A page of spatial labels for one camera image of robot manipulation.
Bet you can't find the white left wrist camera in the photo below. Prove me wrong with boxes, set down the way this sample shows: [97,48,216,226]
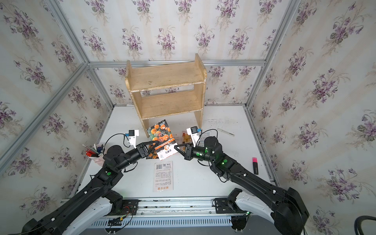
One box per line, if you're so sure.
[125,130,139,148]

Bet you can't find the white text seed bag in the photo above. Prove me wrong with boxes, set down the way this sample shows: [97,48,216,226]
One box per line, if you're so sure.
[200,131,212,143]

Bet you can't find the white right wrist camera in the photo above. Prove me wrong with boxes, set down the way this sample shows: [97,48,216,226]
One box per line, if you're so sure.
[187,126,201,147]

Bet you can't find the pink pen holder cup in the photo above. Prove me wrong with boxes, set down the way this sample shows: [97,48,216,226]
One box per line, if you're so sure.
[90,156,105,167]

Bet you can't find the wooden two-tier shelf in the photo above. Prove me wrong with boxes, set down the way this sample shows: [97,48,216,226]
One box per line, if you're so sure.
[125,54,207,131]

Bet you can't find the pink grey highlighter marker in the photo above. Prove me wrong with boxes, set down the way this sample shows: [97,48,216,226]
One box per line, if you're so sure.
[252,157,259,175]

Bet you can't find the red items at table edge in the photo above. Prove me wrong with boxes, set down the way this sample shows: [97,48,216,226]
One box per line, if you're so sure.
[82,144,104,158]

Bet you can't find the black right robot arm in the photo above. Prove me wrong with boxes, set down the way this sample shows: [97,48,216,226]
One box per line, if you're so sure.
[174,136,309,235]

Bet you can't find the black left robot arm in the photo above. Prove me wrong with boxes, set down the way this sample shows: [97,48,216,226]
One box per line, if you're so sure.
[21,141,159,235]

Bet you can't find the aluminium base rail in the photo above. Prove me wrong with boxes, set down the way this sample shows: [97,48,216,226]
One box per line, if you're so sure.
[55,195,297,235]

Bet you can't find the white label seed bag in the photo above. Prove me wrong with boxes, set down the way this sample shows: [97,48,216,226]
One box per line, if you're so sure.
[153,161,173,192]

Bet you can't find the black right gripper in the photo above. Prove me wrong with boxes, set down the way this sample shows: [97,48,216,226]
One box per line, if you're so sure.
[173,142,216,165]

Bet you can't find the colourful popcorn seed bag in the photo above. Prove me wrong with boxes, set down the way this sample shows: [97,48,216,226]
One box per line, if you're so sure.
[182,131,192,144]

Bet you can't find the black chair part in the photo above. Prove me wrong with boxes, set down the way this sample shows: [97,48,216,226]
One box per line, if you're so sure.
[354,215,376,235]

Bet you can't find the orange flower seed bag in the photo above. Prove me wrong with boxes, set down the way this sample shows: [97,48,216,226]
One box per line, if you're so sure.
[147,119,177,161]
[146,151,159,159]

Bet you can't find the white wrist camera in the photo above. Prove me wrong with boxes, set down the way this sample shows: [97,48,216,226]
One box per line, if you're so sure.
[125,130,139,148]
[187,126,201,147]

